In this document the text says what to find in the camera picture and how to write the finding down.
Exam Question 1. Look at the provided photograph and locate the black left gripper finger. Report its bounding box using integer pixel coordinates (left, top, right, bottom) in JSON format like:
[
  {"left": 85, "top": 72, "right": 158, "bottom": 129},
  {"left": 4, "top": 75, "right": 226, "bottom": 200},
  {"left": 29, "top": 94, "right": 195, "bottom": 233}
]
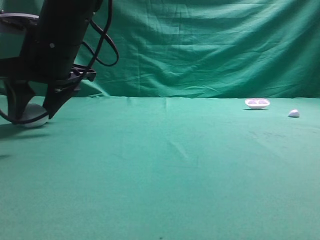
[{"left": 4, "top": 79, "right": 36, "bottom": 125}]

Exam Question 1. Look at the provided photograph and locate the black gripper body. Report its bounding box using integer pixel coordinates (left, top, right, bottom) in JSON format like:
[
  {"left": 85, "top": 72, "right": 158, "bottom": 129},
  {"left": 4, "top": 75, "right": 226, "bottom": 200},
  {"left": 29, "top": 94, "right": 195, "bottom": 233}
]
[{"left": 0, "top": 32, "right": 96, "bottom": 85}]

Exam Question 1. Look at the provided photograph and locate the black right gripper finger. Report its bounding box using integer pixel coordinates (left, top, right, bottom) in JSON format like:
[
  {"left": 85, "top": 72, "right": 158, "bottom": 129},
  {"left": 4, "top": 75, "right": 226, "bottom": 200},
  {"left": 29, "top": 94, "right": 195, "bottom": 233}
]
[{"left": 42, "top": 82, "right": 80, "bottom": 119}]

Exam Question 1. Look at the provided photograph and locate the white bluetooth earphone case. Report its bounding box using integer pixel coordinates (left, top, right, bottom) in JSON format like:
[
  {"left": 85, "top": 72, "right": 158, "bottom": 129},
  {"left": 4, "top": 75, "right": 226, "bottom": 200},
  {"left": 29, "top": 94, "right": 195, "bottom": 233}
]
[{"left": 20, "top": 103, "right": 49, "bottom": 128}]

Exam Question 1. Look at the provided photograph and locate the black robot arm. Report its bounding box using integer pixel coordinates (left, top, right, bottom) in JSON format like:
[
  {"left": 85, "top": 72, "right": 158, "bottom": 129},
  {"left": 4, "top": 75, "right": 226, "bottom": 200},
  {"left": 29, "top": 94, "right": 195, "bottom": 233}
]
[{"left": 0, "top": 0, "right": 102, "bottom": 125}]

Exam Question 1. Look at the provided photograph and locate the white earphone case half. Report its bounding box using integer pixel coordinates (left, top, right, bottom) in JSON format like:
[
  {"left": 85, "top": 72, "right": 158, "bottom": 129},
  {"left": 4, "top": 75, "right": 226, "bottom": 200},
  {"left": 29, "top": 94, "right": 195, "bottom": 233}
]
[{"left": 244, "top": 98, "right": 271, "bottom": 110}]

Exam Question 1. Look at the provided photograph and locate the green table cloth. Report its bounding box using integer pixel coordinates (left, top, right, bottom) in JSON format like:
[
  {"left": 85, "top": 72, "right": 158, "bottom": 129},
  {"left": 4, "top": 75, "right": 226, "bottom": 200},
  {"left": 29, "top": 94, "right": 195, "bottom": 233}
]
[{"left": 0, "top": 97, "right": 320, "bottom": 240}]

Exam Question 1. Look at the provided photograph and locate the green backdrop cloth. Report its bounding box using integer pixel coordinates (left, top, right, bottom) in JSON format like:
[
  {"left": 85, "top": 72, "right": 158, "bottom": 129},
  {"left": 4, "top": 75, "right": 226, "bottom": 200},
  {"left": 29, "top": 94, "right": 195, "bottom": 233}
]
[{"left": 79, "top": 0, "right": 320, "bottom": 98}]

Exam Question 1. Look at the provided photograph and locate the small white earbud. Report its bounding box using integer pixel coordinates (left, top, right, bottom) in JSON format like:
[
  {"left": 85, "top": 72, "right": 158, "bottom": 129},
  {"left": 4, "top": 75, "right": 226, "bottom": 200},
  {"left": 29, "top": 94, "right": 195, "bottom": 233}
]
[{"left": 288, "top": 109, "right": 300, "bottom": 118}]

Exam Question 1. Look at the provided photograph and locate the black cable loop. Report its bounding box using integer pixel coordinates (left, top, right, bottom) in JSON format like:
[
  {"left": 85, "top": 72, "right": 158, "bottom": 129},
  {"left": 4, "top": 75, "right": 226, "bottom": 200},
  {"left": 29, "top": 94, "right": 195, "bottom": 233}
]
[{"left": 81, "top": 0, "right": 120, "bottom": 67}]

